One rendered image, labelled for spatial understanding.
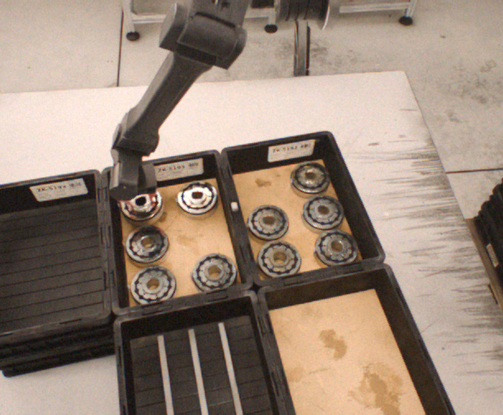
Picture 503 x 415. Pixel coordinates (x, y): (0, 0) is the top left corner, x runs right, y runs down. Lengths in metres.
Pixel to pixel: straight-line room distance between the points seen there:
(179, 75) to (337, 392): 0.71
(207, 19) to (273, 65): 2.26
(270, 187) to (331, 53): 1.85
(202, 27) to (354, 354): 0.75
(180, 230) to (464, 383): 0.77
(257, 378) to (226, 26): 0.71
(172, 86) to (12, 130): 1.04
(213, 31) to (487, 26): 2.94
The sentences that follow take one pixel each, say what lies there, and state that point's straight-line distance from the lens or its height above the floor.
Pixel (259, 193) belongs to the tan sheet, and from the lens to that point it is 1.32.
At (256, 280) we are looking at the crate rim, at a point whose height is 0.93.
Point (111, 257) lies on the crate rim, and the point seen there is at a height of 0.93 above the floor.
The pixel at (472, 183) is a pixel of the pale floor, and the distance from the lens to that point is 2.62.
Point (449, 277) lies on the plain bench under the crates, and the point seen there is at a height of 0.70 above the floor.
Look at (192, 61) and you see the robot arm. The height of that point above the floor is 1.42.
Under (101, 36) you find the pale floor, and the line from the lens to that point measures 3.27.
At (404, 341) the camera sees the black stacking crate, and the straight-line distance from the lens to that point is 1.14.
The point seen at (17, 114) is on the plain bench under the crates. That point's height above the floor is 0.70.
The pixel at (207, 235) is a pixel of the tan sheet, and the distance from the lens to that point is 1.25.
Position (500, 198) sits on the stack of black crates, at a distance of 2.10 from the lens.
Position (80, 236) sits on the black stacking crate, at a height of 0.83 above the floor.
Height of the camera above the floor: 1.90
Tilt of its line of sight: 56 degrees down
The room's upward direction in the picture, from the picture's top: straight up
